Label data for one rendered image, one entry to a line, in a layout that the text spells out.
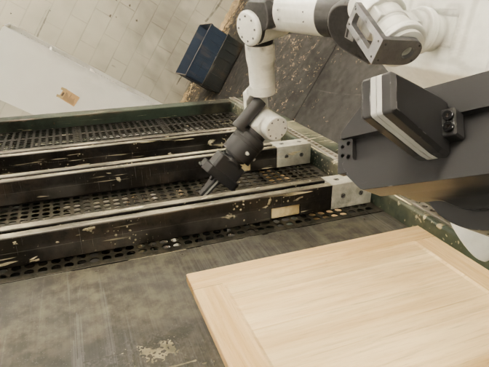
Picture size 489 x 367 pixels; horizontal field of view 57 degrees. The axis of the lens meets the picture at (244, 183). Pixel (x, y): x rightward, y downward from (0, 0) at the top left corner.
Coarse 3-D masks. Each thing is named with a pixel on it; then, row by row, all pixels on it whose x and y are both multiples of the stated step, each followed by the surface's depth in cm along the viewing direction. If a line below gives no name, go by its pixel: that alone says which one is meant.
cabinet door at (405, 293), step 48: (384, 240) 102; (432, 240) 102; (192, 288) 86; (240, 288) 86; (288, 288) 86; (336, 288) 86; (384, 288) 85; (432, 288) 85; (480, 288) 85; (240, 336) 73; (288, 336) 74; (336, 336) 73; (384, 336) 73; (432, 336) 73; (480, 336) 73
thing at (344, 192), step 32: (224, 192) 114; (256, 192) 115; (288, 192) 114; (320, 192) 117; (352, 192) 121; (32, 224) 98; (64, 224) 98; (96, 224) 99; (128, 224) 102; (160, 224) 104; (192, 224) 107; (224, 224) 110; (0, 256) 94; (32, 256) 96; (64, 256) 99
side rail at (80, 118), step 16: (64, 112) 205; (80, 112) 205; (96, 112) 204; (112, 112) 205; (128, 112) 208; (144, 112) 211; (160, 112) 213; (176, 112) 216; (192, 112) 219; (208, 112) 222; (0, 128) 191; (16, 128) 194; (32, 128) 196; (48, 128) 198
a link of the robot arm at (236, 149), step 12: (228, 144) 118; (240, 144) 116; (216, 156) 119; (228, 156) 118; (240, 156) 117; (252, 156) 118; (204, 168) 117; (216, 168) 117; (228, 168) 119; (240, 168) 120; (228, 180) 120
